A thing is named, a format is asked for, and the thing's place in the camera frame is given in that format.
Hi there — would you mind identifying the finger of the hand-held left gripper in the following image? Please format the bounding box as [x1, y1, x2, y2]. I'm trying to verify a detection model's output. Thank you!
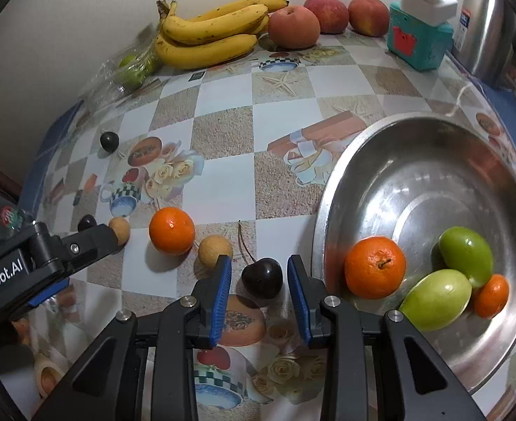
[60, 223, 120, 273]
[27, 277, 71, 308]

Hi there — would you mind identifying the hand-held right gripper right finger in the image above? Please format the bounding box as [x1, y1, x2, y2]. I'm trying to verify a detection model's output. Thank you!
[286, 254, 489, 421]

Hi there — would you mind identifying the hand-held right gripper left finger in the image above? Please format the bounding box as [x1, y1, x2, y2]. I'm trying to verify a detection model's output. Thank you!
[32, 254, 233, 421]

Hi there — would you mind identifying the brown longan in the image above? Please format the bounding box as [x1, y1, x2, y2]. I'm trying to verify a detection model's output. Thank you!
[109, 216, 131, 245]
[197, 235, 234, 269]

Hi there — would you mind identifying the dark cherry with stem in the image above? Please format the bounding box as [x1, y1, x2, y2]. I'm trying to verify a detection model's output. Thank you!
[238, 221, 284, 300]

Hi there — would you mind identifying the large orange tangerine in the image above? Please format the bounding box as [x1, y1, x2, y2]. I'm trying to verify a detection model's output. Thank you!
[344, 236, 407, 300]

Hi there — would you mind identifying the light green jujube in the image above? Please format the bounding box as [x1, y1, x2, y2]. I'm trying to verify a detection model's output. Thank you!
[398, 269, 473, 333]

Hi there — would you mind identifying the round metal plate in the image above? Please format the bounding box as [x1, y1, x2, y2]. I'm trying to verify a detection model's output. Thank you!
[311, 113, 516, 394]

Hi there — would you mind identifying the dark green jujube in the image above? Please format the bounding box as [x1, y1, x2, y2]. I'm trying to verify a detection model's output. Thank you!
[438, 226, 494, 289]

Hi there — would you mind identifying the small orange tangerine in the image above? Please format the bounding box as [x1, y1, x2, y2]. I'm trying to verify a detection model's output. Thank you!
[473, 274, 510, 319]

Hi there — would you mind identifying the clear bag with red label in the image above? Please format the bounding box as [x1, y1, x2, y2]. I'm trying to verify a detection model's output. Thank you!
[0, 204, 35, 246]

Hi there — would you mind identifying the plastic bag of green fruit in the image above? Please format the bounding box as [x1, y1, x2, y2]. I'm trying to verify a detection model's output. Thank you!
[80, 26, 164, 110]

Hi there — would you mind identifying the bunch of yellow bananas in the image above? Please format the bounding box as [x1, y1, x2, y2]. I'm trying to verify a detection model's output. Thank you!
[154, 0, 290, 70]

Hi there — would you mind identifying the pale red apple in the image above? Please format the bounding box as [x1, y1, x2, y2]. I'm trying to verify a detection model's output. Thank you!
[267, 6, 321, 50]

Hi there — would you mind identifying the teal plastic box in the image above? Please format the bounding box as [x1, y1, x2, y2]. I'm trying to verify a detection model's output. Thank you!
[387, 2, 454, 72]

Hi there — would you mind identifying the steel thermos jug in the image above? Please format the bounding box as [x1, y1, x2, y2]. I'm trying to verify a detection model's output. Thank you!
[453, 0, 516, 88]

